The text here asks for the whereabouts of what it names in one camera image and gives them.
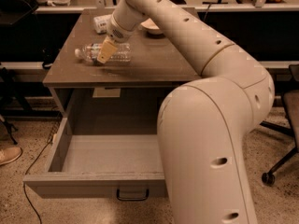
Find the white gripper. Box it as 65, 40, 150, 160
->
97, 13, 137, 63

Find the clear plastic water bottle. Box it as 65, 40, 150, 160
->
74, 43, 131, 64

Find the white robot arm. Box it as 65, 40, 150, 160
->
98, 0, 275, 224

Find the grey drawer cabinet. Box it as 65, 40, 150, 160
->
43, 9, 200, 111

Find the open grey top drawer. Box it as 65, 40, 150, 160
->
23, 88, 167, 199

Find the white bowl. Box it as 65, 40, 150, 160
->
141, 19, 163, 35

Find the black chair at left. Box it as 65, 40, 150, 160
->
0, 0, 38, 145

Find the tan shoe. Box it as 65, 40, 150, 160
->
0, 147, 22, 165

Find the black office chair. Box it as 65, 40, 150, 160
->
260, 63, 299, 187

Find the black floor cable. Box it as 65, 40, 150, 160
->
23, 112, 62, 224

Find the black drawer handle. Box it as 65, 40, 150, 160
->
116, 189, 150, 202

